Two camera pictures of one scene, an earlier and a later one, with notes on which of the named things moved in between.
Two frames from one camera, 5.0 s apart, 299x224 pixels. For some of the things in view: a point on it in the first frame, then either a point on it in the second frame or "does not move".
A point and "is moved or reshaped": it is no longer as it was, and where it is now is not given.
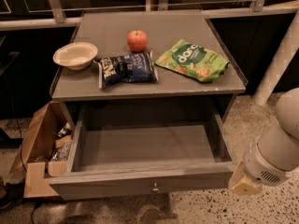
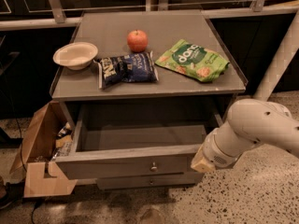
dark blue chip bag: x=135 y=67 does not move
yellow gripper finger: x=240 y=184 → x=201 y=163
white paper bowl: x=76 y=56 does not move
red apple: x=136 y=40 does not move
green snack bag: x=194 y=61 does not move
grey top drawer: x=115 y=156 is moved or reshaped
